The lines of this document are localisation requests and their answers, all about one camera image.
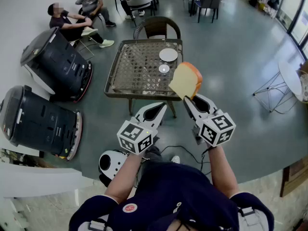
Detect black cable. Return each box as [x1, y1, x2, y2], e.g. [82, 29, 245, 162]
[134, 145, 213, 187]

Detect dark wheeled service robot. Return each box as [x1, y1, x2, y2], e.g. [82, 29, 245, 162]
[20, 26, 93, 103]
[0, 85, 83, 161]

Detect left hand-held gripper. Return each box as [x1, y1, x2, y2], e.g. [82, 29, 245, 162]
[117, 102, 168, 155]

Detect wooden cabinet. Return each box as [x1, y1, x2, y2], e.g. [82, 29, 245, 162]
[280, 156, 308, 198]

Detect grey dining chair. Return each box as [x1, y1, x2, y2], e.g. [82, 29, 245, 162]
[194, 0, 222, 24]
[113, 0, 158, 27]

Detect sliced bread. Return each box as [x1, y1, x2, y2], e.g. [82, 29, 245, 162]
[168, 62, 204, 101]

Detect white round plate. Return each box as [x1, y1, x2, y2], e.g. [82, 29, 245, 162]
[159, 48, 179, 62]

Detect person's right forearm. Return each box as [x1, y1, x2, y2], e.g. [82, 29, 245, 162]
[207, 145, 239, 199]

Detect wicker glass-top table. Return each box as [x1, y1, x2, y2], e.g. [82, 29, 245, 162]
[103, 38, 184, 119]

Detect glass door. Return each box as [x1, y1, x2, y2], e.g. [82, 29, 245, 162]
[275, 0, 308, 57]

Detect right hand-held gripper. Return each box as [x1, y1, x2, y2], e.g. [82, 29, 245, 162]
[183, 93, 237, 148]

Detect person's left forearm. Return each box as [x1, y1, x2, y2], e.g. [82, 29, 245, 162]
[104, 152, 146, 205]

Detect wire-frame chair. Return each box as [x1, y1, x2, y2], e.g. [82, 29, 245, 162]
[69, 38, 95, 60]

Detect white round floor device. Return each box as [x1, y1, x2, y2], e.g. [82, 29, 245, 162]
[98, 150, 130, 180]

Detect dark wicker chair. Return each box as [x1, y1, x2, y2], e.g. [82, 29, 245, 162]
[133, 16, 181, 40]

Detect person's grey trousers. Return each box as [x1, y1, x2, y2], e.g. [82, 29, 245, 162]
[144, 145, 164, 165]

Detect white round side table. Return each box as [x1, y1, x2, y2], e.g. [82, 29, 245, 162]
[252, 61, 304, 114]

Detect person's navy shirt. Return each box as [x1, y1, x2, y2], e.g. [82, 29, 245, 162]
[68, 162, 275, 231]

